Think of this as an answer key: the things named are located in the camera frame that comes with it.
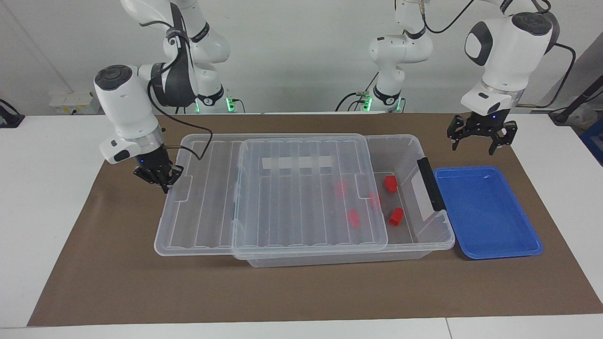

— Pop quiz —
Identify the blue bin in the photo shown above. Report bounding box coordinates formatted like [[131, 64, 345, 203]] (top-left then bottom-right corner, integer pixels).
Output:
[[579, 118, 603, 166]]

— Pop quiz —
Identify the black box latch handle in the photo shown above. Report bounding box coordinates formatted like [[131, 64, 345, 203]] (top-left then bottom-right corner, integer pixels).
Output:
[[417, 157, 447, 212]]

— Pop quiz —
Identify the clear plastic box lid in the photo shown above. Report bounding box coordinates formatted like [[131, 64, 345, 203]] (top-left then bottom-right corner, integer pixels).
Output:
[[154, 133, 389, 260]]

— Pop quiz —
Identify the black cable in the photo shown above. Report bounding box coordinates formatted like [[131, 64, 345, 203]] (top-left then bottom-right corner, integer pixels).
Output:
[[513, 42, 577, 110], [147, 28, 212, 161], [335, 71, 380, 113], [421, 0, 475, 34]]

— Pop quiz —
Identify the black stand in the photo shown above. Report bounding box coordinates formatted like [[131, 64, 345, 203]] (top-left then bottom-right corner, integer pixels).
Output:
[[548, 74, 603, 126], [0, 98, 25, 129]]

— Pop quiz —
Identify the blue plastic tray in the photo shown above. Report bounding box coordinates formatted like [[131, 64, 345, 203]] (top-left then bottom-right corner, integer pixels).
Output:
[[432, 165, 544, 260]]

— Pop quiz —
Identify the clear plastic storage box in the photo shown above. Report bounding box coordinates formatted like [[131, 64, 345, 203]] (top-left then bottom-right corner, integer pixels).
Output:
[[232, 134, 456, 268]]

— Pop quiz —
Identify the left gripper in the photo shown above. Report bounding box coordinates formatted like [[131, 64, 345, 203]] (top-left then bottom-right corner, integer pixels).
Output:
[[446, 109, 518, 156]]

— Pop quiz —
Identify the white wall socket strip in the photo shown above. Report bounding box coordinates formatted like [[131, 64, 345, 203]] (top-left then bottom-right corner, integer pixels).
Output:
[[49, 91, 100, 114]]

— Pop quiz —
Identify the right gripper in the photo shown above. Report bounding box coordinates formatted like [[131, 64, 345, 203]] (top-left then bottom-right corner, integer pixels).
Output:
[[133, 147, 185, 194]]

